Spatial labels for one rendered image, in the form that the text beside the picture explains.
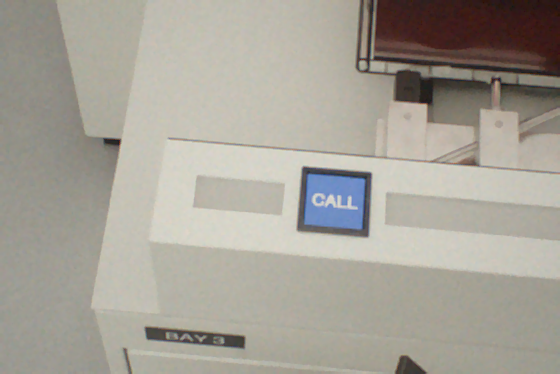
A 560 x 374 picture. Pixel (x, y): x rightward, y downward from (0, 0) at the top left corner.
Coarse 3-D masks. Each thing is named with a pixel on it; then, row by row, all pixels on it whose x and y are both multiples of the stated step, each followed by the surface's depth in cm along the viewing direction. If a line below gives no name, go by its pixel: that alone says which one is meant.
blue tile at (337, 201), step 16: (320, 176) 90; (336, 176) 90; (320, 192) 90; (336, 192) 90; (352, 192) 90; (304, 208) 89; (320, 208) 89; (336, 208) 89; (352, 208) 89; (304, 224) 88; (320, 224) 88; (336, 224) 88; (352, 224) 88
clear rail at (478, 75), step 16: (368, 64) 103; (384, 64) 103; (400, 64) 104; (416, 64) 104; (432, 64) 104; (448, 80) 104; (464, 80) 104; (480, 80) 103; (496, 80) 103; (512, 80) 103; (528, 80) 103; (544, 80) 103
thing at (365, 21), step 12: (360, 0) 108; (372, 0) 107; (360, 12) 107; (372, 12) 107; (360, 24) 106; (372, 24) 106; (360, 36) 105; (360, 48) 104; (360, 60) 104; (360, 72) 104
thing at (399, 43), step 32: (384, 0) 107; (416, 0) 108; (448, 0) 108; (480, 0) 108; (512, 0) 108; (544, 0) 108; (384, 32) 106; (416, 32) 106; (448, 32) 106; (480, 32) 106; (512, 32) 106; (544, 32) 106; (448, 64) 104; (480, 64) 104; (512, 64) 104; (544, 64) 104
